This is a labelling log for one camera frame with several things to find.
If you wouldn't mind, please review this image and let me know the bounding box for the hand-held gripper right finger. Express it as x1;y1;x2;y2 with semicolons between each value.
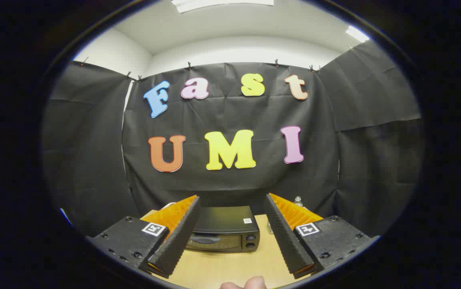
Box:
265;193;371;279

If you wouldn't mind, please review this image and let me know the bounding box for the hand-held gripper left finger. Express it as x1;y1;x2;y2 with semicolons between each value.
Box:
87;195;201;279

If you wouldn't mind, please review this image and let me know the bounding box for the black toaster oven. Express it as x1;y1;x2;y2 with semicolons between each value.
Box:
184;206;260;252

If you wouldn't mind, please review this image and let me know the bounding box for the black backdrop cloth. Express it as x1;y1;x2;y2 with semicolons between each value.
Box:
42;39;423;238

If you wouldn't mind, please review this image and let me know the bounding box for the small ceiling light panel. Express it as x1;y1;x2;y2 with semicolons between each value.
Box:
345;25;370;43

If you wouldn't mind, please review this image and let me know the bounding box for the long ceiling light panel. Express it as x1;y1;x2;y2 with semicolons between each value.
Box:
171;0;274;14

